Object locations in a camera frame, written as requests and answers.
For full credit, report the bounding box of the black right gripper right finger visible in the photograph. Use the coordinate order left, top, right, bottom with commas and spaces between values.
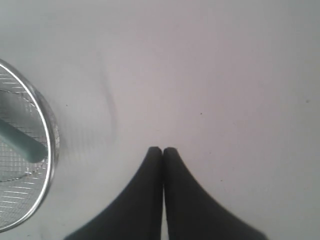
163, 147, 267, 240

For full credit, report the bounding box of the oval wire mesh basket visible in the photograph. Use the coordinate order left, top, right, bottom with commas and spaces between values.
0, 60, 60, 233

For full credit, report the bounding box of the teal handled peeler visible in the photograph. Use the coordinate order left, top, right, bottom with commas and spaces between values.
0, 119, 48, 164

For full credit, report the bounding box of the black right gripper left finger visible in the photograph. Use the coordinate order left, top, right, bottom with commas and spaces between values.
66, 146, 163, 240

